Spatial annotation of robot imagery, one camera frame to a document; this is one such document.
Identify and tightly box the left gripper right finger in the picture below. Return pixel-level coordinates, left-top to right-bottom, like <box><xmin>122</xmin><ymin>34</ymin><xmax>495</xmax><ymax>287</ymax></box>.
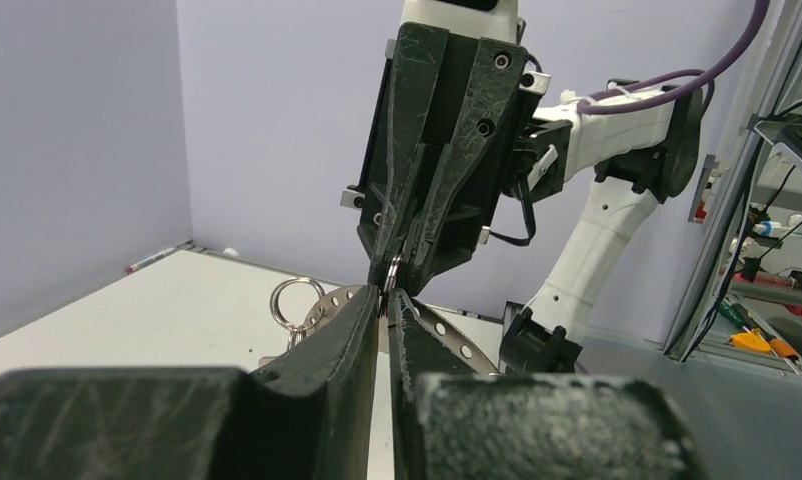
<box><xmin>387</xmin><ymin>289</ymin><xmax>706</xmax><ymax>479</ymax></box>

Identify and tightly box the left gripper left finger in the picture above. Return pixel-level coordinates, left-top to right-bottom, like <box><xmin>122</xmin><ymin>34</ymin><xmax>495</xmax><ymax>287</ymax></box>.
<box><xmin>0</xmin><ymin>286</ymin><xmax>379</xmax><ymax>479</ymax></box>

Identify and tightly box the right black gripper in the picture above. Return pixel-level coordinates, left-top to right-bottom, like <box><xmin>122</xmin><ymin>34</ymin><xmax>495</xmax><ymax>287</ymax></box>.
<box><xmin>353</xmin><ymin>21</ymin><xmax>550</xmax><ymax>296</ymax></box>

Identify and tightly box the small metal keyring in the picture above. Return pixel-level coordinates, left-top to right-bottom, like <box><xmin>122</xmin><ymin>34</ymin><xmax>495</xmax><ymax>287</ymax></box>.
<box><xmin>383</xmin><ymin>254</ymin><xmax>403</xmax><ymax>293</ymax></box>

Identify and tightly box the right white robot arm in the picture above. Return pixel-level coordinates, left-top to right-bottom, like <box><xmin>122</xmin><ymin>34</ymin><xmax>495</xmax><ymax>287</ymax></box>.
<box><xmin>356</xmin><ymin>21</ymin><xmax>704</xmax><ymax>372</ymax></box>

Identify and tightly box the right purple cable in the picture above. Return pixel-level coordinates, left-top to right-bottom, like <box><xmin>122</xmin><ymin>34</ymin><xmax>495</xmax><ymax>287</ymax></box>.
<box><xmin>573</xmin><ymin>0</ymin><xmax>773</xmax><ymax>118</ymax></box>

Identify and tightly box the marker pen at wall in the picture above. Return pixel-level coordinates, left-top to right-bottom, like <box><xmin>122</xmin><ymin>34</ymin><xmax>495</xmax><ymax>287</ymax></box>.
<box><xmin>124</xmin><ymin>246</ymin><xmax>181</xmax><ymax>275</ymax></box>

